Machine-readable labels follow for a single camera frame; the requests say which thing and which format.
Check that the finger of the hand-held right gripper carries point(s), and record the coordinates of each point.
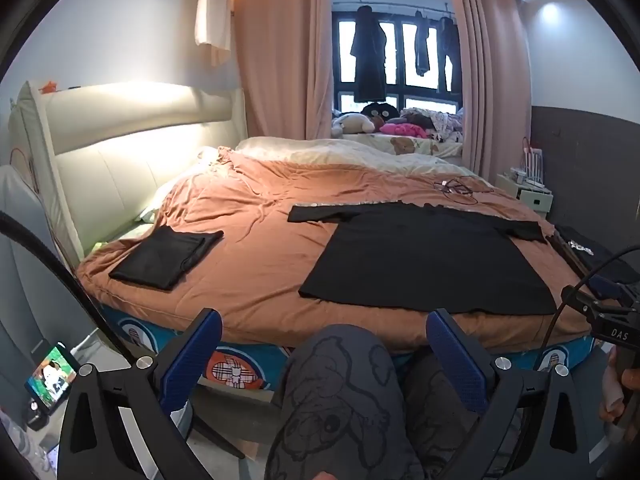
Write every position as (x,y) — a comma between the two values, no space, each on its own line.
(606,289)
(577,299)

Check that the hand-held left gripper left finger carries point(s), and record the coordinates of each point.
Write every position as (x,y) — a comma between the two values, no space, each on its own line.
(192,360)

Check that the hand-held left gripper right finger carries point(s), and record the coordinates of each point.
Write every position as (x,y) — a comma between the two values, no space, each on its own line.
(455,360)

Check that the black printed t-shirt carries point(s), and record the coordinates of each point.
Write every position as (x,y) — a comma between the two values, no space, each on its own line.
(425,255)

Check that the pile of black printed clothes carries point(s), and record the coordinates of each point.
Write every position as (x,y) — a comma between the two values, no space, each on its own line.
(587,256)

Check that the person's right hand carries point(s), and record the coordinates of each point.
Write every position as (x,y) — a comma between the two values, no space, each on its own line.
(612,395)

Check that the blue printed bed sheet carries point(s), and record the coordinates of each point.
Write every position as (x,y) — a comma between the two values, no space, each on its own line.
(235,360)

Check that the person's right leg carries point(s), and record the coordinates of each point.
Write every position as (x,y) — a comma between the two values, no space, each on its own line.
(445,425)

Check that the folded plain black garment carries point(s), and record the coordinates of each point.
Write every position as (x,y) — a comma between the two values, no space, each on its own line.
(165,255)

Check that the cream nightstand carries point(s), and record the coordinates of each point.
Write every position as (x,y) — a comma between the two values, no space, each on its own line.
(525,197)

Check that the orange blanket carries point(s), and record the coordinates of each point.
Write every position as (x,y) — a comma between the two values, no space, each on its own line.
(260,240)

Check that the phone with lit screen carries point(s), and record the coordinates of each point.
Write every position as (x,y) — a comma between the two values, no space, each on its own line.
(52,375)

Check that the green cloth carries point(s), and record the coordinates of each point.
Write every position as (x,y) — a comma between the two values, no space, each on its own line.
(98,246)

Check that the cream padded headboard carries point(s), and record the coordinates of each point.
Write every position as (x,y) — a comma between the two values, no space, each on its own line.
(115,155)

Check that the floral cloth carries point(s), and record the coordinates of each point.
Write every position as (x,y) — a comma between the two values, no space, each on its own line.
(445,122)

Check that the pink plush toy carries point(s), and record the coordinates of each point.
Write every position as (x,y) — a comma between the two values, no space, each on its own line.
(402,130)

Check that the pink curtain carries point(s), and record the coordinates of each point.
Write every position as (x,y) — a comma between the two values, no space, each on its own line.
(280,50)
(492,70)

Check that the white plush toy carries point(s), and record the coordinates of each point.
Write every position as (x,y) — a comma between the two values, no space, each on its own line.
(350,122)

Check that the black plush toy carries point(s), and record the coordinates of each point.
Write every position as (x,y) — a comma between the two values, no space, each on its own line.
(380,110)

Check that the hanging dark garment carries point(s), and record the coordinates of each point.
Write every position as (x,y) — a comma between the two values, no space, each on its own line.
(450,52)
(422,45)

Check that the black framed window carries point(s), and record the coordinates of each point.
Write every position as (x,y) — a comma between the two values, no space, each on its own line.
(397,50)

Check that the small orange ornament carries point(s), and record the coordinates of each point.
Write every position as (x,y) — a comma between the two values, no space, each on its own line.
(48,86)

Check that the hanging black coat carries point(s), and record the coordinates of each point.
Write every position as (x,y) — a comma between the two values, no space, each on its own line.
(369,55)

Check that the hanging white cloth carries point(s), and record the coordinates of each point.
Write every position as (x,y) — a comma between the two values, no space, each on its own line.
(212,15)

